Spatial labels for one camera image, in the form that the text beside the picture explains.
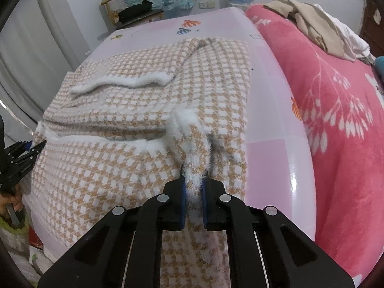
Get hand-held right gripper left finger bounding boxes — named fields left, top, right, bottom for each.
left=37, top=165, right=188, bottom=288

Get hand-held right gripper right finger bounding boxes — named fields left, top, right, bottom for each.
left=202, top=171, right=354, bottom=288

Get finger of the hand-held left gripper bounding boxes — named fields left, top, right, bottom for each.
left=7, top=140, right=32, bottom=154
left=16, top=140, right=47, bottom=164

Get beige white houndstooth coat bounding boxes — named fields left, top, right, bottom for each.
left=24, top=36, right=251, bottom=288

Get beige clothes pile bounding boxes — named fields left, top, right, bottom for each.
left=263, top=0, right=356, bottom=60

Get person's left hand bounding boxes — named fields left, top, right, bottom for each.
left=0, top=190, right=24, bottom=216

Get white curtain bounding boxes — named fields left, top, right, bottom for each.
left=0, top=0, right=102, bottom=135

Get lilac glossy mat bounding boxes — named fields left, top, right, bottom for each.
left=31, top=6, right=317, bottom=255

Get pink floral blanket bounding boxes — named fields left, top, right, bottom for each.
left=244, top=3, right=384, bottom=288

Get black folded clothing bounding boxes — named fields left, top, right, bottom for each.
left=118, top=0, right=153, bottom=21

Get white crumpled cloth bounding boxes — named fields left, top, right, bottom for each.
left=327, top=15, right=375, bottom=63

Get teal crumpled cloth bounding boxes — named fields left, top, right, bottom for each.
left=375, top=55, right=384, bottom=81

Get brown wooden door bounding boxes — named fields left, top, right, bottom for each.
left=358, top=0, right=384, bottom=54

